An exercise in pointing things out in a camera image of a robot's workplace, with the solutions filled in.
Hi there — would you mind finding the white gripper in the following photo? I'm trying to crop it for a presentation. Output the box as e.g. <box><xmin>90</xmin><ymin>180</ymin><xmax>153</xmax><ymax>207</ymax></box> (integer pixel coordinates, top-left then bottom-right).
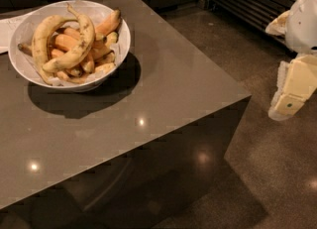
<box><xmin>265</xmin><ymin>0</ymin><xmax>317</xmax><ymax>121</ymax></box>

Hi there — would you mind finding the long yellow top banana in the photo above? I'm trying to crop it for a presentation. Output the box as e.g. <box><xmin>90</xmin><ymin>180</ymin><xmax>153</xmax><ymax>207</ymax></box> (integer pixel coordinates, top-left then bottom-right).
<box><xmin>43</xmin><ymin>4</ymin><xmax>95</xmax><ymax>72</ymax></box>

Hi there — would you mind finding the small yellow banana right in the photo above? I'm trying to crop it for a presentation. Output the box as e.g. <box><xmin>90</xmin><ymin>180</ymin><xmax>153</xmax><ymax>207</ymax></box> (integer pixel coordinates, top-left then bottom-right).
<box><xmin>105</xmin><ymin>32</ymin><xmax>119</xmax><ymax>48</ymax></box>

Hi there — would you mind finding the orange banana at rim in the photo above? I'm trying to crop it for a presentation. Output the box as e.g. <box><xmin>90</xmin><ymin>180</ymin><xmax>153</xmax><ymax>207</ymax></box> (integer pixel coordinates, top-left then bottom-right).
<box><xmin>95</xmin><ymin>9</ymin><xmax>121</xmax><ymax>36</ymax></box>

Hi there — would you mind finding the yellow banana at bottom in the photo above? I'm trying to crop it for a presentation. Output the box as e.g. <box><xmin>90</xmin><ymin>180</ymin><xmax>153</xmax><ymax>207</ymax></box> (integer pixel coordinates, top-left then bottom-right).
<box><xmin>56</xmin><ymin>62</ymin><xmax>116</xmax><ymax>84</ymax></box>

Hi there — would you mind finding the orange banana in middle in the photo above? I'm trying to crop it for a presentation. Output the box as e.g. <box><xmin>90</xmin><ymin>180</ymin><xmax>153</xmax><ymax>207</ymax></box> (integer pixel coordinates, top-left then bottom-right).
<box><xmin>53</xmin><ymin>34</ymin><xmax>77</xmax><ymax>52</ymax></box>

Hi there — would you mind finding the yellow left curved banana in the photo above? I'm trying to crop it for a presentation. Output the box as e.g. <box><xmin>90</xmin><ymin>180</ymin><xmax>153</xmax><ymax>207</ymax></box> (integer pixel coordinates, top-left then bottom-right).
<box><xmin>32</xmin><ymin>15</ymin><xmax>76</xmax><ymax>85</ymax></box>

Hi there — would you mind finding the dark metal vent grille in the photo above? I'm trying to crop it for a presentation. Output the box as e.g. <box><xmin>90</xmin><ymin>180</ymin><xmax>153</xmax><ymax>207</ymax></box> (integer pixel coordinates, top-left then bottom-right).
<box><xmin>207</xmin><ymin>0</ymin><xmax>296</xmax><ymax>48</ymax></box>

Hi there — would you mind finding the white paper sheet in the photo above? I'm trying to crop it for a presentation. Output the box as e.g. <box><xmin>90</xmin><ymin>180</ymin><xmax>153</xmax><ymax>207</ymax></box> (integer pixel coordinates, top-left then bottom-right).
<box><xmin>0</xmin><ymin>13</ymin><xmax>30</xmax><ymax>54</ymax></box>

